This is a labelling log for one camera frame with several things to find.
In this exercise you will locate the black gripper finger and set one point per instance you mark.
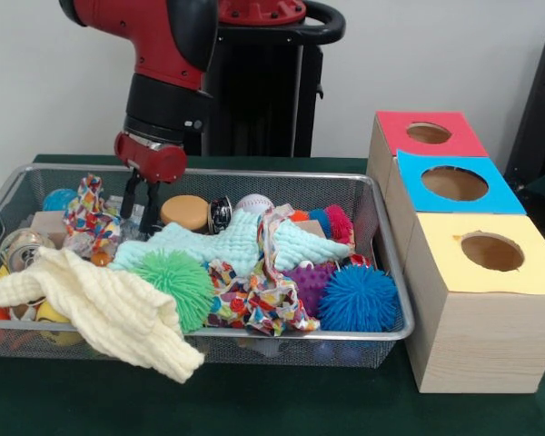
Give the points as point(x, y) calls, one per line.
point(151, 207)
point(129, 195)

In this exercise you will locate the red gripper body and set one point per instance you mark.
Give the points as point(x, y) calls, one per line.
point(152, 159)

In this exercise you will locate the colourful patterned cloth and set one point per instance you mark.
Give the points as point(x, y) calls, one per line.
point(89, 218)
point(254, 300)

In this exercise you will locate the crushed silver can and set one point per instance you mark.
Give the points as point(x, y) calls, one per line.
point(220, 215)

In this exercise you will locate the mint green cloth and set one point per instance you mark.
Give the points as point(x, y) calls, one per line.
point(227, 241)

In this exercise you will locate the blue spiky ball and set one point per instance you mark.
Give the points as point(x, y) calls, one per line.
point(359, 298)

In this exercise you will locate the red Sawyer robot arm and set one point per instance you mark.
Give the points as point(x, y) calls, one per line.
point(163, 45)

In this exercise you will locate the shallow clear mesh bin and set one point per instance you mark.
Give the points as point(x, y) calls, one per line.
point(386, 236)

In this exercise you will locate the wooden box with three holes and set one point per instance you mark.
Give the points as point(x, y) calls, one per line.
point(481, 336)

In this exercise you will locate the tan round bun toy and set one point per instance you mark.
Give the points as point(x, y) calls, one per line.
point(184, 212)

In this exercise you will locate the small blue globe ball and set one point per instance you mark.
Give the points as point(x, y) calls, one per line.
point(59, 200)

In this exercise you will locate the green spiky ball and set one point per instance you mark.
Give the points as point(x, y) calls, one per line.
point(177, 282)

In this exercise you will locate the small wooden cube block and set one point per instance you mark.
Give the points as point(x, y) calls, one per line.
point(47, 227)

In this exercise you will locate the pale pink ball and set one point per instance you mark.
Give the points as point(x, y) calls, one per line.
point(254, 203)

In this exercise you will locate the pale yellow cloth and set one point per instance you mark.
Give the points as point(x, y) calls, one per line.
point(109, 309)

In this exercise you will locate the round silver tin can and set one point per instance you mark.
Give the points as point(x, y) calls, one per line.
point(23, 250)

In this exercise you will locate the purple spiky ball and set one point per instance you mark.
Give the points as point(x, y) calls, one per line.
point(309, 283)

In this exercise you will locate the red spiky toy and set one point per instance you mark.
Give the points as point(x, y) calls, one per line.
point(339, 222)

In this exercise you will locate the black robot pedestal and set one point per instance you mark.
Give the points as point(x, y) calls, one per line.
point(272, 91)

